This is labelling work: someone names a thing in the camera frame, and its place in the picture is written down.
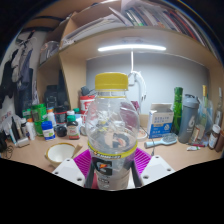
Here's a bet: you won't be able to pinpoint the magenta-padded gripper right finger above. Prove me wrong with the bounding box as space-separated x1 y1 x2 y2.
132 147 176 188

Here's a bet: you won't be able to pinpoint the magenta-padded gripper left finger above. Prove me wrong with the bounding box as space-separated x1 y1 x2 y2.
52 148 93 188

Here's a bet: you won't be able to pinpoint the clear bottle with yellow cap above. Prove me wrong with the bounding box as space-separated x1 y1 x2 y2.
84 72 141 191

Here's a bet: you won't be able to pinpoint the wooden spoon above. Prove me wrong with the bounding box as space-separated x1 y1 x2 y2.
73 143 84 156

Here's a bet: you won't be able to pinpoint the cream ceramic cup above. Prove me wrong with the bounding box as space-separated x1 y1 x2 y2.
45 142 77 168

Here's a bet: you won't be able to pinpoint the light blue hairbrush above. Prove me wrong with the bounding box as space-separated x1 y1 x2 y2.
143 133 178 149

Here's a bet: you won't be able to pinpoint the brown bottle with green cap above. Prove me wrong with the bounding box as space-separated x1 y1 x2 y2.
66 114 81 140

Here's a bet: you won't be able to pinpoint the white bottle with blue label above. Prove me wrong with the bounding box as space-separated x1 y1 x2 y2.
41 120 57 141

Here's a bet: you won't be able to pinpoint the blue and white box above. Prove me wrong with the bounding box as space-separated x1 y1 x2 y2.
146 102 175 139

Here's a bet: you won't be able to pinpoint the grey shaker bottle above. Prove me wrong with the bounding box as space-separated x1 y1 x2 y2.
178 93 200 144

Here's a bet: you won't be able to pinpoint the green plastic container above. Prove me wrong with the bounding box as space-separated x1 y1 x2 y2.
31 103 48 136

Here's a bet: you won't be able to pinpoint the red and white canister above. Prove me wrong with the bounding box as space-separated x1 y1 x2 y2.
79 94 96 124

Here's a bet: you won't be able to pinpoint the maroon pouch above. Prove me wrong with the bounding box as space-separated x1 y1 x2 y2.
131 100 141 114

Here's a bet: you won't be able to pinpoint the green glass bottle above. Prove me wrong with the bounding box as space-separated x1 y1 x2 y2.
172 86 184 135

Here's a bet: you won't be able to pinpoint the brown jar with white lid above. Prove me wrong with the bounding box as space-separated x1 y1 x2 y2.
208 124 222 150

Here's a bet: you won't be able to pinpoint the brown mug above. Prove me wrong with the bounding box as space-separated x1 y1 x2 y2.
215 129 224 153

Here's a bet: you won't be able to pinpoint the tall clear glass bottle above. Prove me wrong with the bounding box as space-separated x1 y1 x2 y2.
214 87 224 128

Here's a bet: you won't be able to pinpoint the white power strip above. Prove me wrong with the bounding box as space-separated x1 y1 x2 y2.
128 70 138 86

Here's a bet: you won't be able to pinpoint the hanging dark clothes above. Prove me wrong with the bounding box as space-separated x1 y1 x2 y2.
0 31 36 109

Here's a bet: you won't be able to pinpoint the white LED desk lamp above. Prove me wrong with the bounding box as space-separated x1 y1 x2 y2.
97 43 167 73

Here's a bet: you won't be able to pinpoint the wooden shelf unit with books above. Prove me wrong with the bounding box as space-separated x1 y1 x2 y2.
36 0 224 79

